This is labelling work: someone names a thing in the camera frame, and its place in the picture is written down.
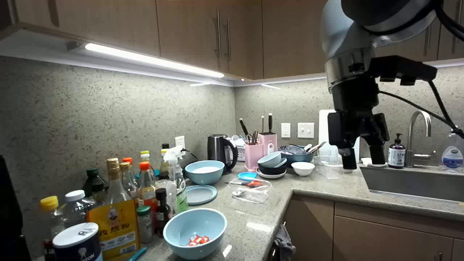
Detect orange cap red sauce bottle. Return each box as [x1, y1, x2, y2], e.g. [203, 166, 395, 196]
[137, 161, 158, 215]

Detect steel kitchen faucet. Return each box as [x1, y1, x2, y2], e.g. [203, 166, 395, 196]
[406, 110, 434, 168]

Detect light blue bowl, red bits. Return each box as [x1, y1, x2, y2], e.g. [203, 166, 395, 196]
[163, 208, 229, 261]

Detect white plate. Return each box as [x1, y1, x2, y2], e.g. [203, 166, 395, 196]
[258, 170, 287, 182]

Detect small dark soy bottle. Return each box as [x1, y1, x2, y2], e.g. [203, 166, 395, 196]
[154, 187, 171, 238]

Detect white spray bottle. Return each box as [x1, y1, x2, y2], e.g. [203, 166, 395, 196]
[163, 145, 190, 215]

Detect grey hanging towel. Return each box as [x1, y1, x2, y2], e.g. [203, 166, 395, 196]
[270, 222, 298, 261]

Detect white cap clear bottle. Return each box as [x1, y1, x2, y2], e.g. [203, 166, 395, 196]
[60, 189, 99, 229]

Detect pink knife block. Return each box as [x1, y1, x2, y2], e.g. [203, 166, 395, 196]
[258, 132, 279, 157]

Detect grey blue bowl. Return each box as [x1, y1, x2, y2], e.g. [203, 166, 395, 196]
[257, 151, 285, 170]

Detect wide wooden lower cabinet door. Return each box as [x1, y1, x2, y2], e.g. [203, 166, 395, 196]
[332, 215, 456, 261]

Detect light blue bowl, white filling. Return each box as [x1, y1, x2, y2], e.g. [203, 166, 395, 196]
[183, 160, 227, 187]

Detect white cutting board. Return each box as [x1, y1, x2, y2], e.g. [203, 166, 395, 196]
[318, 109, 361, 166]

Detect black object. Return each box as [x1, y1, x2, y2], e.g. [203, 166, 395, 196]
[0, 154, 32, 261]

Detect narrow wooden lower cabinet door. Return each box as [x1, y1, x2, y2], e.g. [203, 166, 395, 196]
[282, 193, 337, 261]

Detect dark soap dispenser bottle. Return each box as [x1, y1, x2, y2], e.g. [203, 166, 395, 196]
[388, 132, 408, 170]

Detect dark green bottle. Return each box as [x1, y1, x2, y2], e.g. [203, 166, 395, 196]
[82, 167, 109, 205]

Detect black handled utensil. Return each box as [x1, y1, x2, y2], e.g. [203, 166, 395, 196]
[238, 118, 253, 145]

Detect brown cap glass bottle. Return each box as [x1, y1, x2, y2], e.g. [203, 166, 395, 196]
[119, 161, 140, 195]

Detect clear blue dish soap bottle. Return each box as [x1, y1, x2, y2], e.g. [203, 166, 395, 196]
[441, 126, 464, 173]

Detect cyan plastic lid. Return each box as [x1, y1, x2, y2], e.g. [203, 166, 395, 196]
[237, 170, 260, 183]

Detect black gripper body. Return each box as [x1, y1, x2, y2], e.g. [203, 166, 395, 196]
[327, 79, 392, 151]

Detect blue dish with utensils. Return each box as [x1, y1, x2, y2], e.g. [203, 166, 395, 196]
[280, 144, 327, 166]

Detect black electric kettle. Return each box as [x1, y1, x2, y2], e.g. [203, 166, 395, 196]
[208, 134, 240, 174]

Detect green cap small jar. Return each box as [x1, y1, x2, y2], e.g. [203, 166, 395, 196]
[135, 205, 156, 245]

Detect dark jar with white lid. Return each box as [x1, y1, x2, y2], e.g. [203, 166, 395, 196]
[51, 222, 105, 261]

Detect under cabinet light strip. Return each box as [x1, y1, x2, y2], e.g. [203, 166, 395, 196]
[84, 42, 227, 80]

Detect teal utensil handle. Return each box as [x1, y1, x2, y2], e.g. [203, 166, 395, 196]
[128, 245, 150, 261]

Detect steel kitchen sink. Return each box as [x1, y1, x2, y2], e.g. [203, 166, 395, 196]
[360, 164, 464, 203]

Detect pink utensil holder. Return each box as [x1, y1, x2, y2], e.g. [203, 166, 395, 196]
[244, 141, 266, 171]

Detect big yellow label bottle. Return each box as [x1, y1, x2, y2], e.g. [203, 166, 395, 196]
[87, 157, 141, 261]

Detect white double wall outlet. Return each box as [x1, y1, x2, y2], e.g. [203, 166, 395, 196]
[296, 122, 316, 141]

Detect light blue plate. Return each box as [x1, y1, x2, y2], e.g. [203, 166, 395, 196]
[185, 184, 219, 206]

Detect small white bowl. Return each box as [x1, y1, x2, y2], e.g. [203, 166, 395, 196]
[290, 161, 316, 177]

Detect dark bottle, yellow label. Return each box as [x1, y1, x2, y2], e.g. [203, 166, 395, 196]
[160, 142, 171, 180]

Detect wooden lower cabinet panel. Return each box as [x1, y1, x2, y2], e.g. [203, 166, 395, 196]
[332, 202, 464, 240]

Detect clear plastic pitcher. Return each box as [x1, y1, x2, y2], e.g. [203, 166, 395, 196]
[316, 144, 345, 182]

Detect red food pieces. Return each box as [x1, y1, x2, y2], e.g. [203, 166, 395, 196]
[187, 234, 212, 248]

